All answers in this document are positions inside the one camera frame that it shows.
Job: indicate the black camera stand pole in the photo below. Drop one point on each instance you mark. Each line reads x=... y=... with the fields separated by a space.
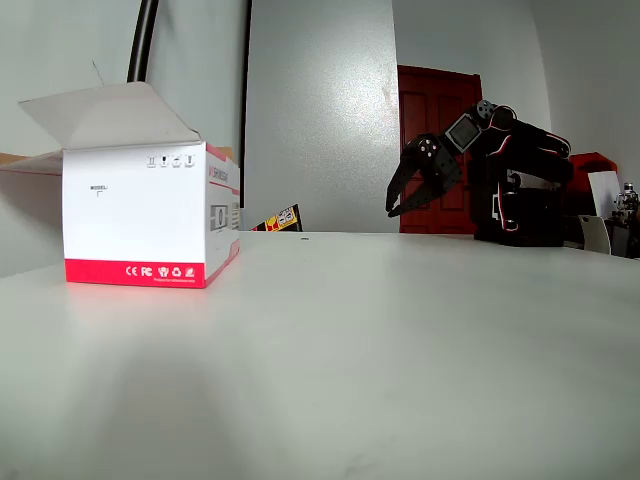
x=142 y=40

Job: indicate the dark red door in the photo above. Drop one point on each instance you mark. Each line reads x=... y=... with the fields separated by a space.
x=425 y=100

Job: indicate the metal lab instrument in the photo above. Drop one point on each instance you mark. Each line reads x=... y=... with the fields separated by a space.
x=627 y=202

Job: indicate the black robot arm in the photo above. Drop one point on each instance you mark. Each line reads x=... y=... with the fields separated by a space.
x=525 y=165

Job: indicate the white chair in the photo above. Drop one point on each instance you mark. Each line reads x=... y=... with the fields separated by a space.
x=595 y=235

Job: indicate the red cabinet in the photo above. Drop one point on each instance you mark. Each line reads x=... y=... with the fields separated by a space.
x=595 y=162

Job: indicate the open cardboard box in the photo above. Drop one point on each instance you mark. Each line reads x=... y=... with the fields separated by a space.
x=130 y=220

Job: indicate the white board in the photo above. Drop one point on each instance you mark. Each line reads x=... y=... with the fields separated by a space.
x=602 y=192

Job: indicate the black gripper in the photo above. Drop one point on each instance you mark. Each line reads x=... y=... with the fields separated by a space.
x=431 y=159

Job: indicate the black yellow red packet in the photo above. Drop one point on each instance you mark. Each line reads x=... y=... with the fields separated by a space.
x=280 y=220

